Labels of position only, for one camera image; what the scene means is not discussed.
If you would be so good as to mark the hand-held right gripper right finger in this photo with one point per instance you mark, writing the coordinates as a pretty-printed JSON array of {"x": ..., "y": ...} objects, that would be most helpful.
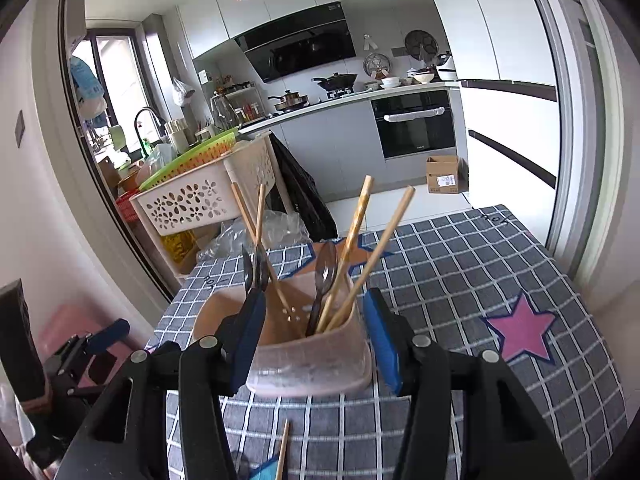
[{"x": 382, "y": 340}]

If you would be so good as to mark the cardboard box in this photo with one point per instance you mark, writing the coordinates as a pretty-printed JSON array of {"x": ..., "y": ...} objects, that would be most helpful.
[{"x": 445, "y": 175}]

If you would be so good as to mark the white towel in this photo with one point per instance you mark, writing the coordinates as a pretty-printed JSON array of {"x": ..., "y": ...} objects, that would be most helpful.
[{"x": 415, "y": 114}]

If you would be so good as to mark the hanging white plastic bag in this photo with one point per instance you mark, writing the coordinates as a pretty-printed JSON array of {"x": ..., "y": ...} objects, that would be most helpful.
[{"x": 182, "y": 92}]

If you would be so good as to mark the grey wall switch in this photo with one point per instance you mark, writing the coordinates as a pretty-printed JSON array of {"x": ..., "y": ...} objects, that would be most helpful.
[{"x": 20, "y": 127}]

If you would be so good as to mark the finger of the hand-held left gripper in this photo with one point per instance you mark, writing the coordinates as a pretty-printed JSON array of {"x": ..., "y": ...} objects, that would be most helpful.
[{"x": 112, "y": 332}]

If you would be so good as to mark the countertop spice rack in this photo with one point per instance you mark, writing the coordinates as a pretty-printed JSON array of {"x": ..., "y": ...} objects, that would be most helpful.
[{"x": 240, "y": 105}]

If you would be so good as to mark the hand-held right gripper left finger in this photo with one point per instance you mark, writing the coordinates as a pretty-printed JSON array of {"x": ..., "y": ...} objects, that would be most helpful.
[{"x": 250, "y": 340}]

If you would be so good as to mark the black built-in oven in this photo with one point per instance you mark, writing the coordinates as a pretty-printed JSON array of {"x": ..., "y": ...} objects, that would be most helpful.
[{"x": 415, "y": 130}]

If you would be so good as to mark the grey checked tablecloth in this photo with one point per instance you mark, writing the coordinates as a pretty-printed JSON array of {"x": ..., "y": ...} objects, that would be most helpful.
[{"x": 450, "y": 270}]

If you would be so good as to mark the beige plastic utensil holder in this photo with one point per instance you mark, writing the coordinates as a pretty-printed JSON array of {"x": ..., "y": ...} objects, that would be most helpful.
[{"x": 310, "y": 365}]

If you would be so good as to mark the black kitchen faucet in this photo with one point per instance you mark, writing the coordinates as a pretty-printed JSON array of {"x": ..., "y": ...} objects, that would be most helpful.
[{"x": 137, "y": 125}]

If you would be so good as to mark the round steamer rack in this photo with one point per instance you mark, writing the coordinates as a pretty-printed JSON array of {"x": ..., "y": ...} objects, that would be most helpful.
[
  {"x": 421, "y": 44},
  {"x": 377, "y": 65}
]

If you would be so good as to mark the dark transparent plastic spoon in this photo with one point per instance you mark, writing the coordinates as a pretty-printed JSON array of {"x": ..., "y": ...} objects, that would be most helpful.
[
  {"x": 242, "y": 467},
  {"x": 260, "y": 270},
  {"x": 322, "y": 270}
]

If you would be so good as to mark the yellow oil bottle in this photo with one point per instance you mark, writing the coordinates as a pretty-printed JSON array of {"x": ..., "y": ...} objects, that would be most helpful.
[{"x": 182, "y": 247}]

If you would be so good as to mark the red plastic basket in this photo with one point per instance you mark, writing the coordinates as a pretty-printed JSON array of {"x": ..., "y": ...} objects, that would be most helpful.
[{"x": 127, "y": 207}]

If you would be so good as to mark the white tall cabinet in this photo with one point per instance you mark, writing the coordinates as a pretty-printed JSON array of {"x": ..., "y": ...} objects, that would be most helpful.
[{"x": 505, "y": 120}]

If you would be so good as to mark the hanging blue cloth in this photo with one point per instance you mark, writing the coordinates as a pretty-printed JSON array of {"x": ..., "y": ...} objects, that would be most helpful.
[{"x": 87, "y": 85}]

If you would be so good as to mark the patterned bamboo chopstick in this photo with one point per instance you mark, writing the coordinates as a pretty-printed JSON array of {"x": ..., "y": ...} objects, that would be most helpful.
[{"x": 357, "y": 220}]

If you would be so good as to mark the white perforated laundry basket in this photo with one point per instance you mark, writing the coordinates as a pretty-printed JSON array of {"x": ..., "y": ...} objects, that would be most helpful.
[{"x": 200, "y": 200}]

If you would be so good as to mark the black range hood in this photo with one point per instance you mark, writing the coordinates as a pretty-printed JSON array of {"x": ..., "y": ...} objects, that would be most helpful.
[{"x": 300, "y": 45}]

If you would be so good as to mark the lidded cooking pot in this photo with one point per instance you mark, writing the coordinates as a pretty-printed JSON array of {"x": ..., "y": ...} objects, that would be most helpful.
[{"x": 289, "y": 102}]

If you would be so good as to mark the black wok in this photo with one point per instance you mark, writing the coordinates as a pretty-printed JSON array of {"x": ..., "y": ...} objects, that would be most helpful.
[{"x": 337, "y": 80}]

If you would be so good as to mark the clear plastic bag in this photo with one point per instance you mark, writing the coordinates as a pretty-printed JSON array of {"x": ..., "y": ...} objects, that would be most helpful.
[{"x": 280, "y": 230}]

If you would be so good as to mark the black bag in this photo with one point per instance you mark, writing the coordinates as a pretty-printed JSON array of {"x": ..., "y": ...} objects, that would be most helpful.
[{"x": 305, "y": 190}]

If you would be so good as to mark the green plastic basket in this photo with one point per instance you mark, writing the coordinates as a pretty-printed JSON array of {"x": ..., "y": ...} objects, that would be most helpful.
[{"x": 165, "y": 172}]

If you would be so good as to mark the orange plastic basket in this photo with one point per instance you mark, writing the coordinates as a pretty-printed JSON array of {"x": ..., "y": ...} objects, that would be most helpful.
[{"x": 205, "y": 155}]

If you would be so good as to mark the white rice cooker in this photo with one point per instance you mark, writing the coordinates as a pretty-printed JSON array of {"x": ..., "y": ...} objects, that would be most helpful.
[{"x": 447, "y": 67}]

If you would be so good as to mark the white bowl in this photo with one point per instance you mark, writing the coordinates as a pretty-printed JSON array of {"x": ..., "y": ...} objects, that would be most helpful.
[
  {"x": 424, "y": 78},
  {"x": 391, "y": 82}
]

